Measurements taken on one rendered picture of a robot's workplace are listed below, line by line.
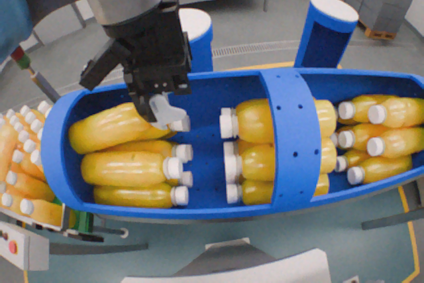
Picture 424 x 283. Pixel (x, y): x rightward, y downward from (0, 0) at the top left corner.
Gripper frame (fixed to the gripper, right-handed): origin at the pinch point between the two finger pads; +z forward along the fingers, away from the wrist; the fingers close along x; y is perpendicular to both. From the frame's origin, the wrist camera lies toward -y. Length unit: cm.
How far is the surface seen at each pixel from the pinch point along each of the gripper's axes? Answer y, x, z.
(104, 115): -10.0, -1.3, -3.0
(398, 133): 50, -8, 2
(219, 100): 10.5, 9.8, 10.5
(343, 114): 39.2, 1.0, 7.0
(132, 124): -4.1, -3.1, -2.1
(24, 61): -65, 32, -2
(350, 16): 81, 62, 13
